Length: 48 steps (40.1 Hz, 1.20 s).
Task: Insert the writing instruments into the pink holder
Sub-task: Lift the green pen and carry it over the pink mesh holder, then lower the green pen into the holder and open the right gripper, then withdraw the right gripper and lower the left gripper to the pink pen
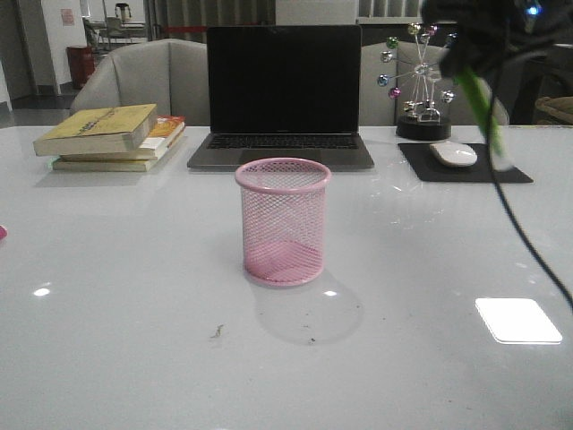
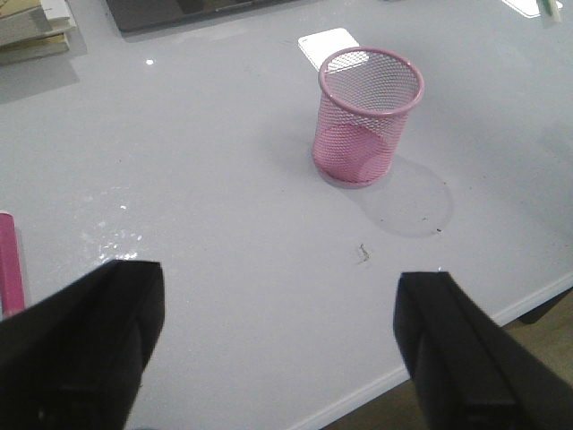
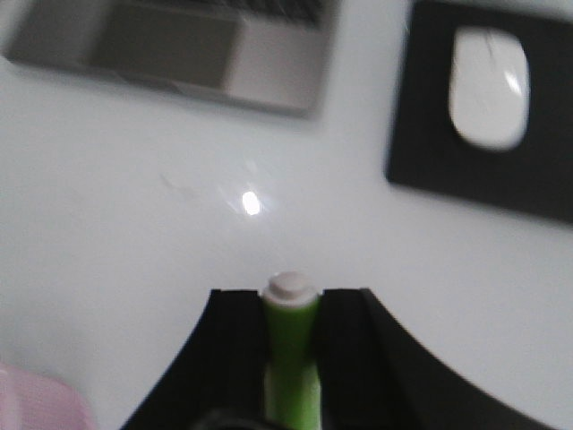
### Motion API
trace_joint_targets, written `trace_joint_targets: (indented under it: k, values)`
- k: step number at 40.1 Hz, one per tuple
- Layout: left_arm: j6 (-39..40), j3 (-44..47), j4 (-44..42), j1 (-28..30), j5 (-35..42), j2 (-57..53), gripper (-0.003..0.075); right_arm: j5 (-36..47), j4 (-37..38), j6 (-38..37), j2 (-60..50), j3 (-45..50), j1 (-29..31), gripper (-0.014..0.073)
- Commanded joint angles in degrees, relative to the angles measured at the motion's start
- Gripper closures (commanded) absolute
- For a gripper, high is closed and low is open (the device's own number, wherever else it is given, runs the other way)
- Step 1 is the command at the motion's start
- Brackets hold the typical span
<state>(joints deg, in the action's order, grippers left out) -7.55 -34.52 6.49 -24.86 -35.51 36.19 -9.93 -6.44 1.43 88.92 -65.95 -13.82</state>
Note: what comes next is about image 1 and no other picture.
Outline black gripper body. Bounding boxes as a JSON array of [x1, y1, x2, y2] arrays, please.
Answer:
[[421, 1, 572, 78]]

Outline green pen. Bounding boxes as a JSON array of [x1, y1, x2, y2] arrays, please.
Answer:
[[456, 66, 514, 171]]

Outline pink mesh pen holder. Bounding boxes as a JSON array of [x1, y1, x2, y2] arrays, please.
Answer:
[[235, 158, 331, 287]]

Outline ferris wheel desk ornament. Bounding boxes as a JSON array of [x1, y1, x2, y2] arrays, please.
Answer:
[[377, 22, 456, 142]]

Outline white computer mouse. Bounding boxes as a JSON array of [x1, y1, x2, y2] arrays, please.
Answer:
[[429, 141, 478, 168]]

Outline black mouse pad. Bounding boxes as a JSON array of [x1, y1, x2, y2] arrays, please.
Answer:
[[398, 142, 535, 184]]

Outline grey open laptop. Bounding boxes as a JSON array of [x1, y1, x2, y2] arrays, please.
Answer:
[[187, 24, 374, 171]]

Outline grey left armchair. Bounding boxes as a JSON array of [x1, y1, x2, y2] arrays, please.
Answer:
[[71, 39, 210, 126]]

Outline orange white middle book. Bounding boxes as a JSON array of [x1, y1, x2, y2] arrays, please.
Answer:
[[62, 116, 185, 161]]

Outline distant table with chairs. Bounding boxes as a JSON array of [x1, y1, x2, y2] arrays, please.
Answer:
[[80, 0, 148, 50]]

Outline yellow top book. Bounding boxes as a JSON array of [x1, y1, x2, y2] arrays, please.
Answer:
[[33, 104, 158, 156]]

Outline yellow book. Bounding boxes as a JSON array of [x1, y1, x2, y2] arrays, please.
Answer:
[[51, 133, 184, 172], [33, 104, 158, 156]]

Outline red bin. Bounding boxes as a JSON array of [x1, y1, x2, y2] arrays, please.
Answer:
[[66, 46, 95, 90]]

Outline yellow bottom book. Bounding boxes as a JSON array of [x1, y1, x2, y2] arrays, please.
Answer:
[[51, 133, 184, 172]]

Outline black cable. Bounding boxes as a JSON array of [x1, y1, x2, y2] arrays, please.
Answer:
[[487, 48, 573, 310]]

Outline pink wall notice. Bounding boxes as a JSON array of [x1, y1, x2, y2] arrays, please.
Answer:
[[60, 8, 74, 27]]

